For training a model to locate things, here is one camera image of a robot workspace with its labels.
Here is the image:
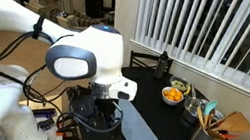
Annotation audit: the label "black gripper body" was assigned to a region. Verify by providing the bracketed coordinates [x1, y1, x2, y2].
[65, 85, 127, 136]

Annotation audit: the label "blue towel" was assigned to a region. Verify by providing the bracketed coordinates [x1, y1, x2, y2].
[112, 98, 167, 140]

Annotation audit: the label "black orange bar clamp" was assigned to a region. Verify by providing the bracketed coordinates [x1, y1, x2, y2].
[56, 116, 82, 135]
[54, 127, 83, 140]

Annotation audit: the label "black purple long tool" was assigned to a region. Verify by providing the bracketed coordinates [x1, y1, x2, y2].
[31, 104, 58, 121]

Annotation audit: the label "black purple short tool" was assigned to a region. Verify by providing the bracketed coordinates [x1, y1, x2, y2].
[36, 115, 57, 133]

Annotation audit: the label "black metal chair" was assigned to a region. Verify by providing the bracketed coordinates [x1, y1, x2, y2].
[128, 50, 175, 74]

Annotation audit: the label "white bowl of oranges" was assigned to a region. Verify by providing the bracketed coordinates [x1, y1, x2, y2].
[159, 85, 186, 108]

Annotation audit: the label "glass bowl of salad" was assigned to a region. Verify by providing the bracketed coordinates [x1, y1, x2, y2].
[167, 74, 194, 96]

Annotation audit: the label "black speaker box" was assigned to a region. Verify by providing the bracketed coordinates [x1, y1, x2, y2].
[81, 0, 106, 20]

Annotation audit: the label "steel pot with lid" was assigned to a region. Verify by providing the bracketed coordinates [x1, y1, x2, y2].
[179, 95, 227, 130]

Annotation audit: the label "teal silicone spatula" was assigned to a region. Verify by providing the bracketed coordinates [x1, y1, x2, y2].
[201, 98, 219, 129]

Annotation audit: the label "red silicone utensil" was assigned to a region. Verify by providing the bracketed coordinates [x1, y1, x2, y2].
[217, 131, 239, 140]

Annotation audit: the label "white vertical window blinds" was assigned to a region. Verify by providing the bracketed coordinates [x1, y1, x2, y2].
[126, 0, 250, 98]

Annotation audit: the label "wooden spatula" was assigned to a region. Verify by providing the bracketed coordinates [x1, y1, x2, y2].
[209, 106, 250, 137]

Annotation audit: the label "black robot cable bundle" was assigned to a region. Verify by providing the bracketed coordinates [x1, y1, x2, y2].
[0, 9, 138, 138]

